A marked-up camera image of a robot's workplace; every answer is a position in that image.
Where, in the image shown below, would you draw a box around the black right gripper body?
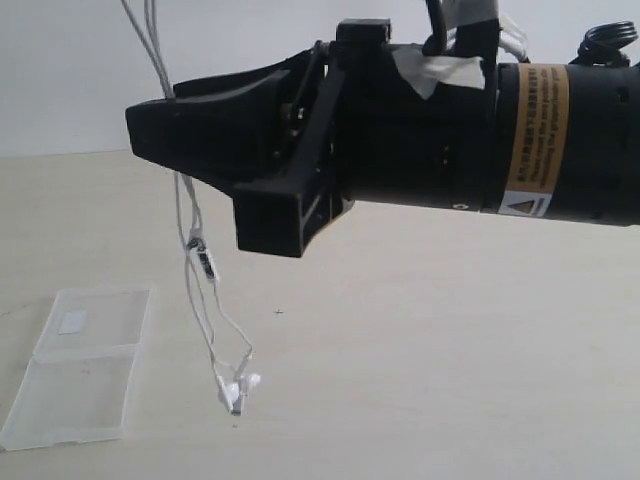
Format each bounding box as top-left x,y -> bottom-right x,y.
233,18 -> 500,258

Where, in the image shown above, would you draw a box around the white wired earphones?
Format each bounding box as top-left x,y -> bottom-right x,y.
120,1 -> 261,417

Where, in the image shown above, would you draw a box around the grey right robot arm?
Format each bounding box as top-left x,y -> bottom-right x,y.
125,19 -> 639,258

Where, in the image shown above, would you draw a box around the clear plastic storage case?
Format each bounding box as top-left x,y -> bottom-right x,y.
1,283 -> 155,452

